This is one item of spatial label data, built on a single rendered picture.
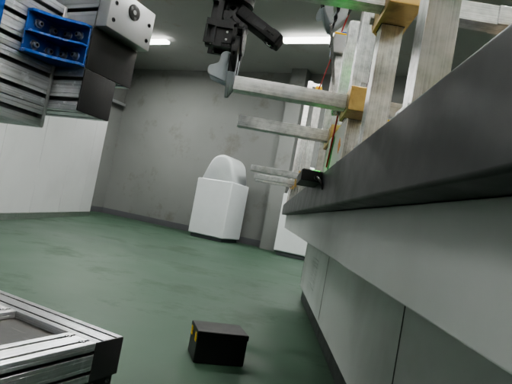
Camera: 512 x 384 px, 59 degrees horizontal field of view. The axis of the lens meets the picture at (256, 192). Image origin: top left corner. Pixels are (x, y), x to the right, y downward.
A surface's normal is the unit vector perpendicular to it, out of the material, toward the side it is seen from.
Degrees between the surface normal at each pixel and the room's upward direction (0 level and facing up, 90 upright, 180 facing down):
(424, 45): 90
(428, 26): 90
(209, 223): 90
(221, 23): 90
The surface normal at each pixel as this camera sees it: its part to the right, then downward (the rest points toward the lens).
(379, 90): -0.03, -0.06
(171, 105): -0.44, -0.12
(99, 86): 0.89, 0.14
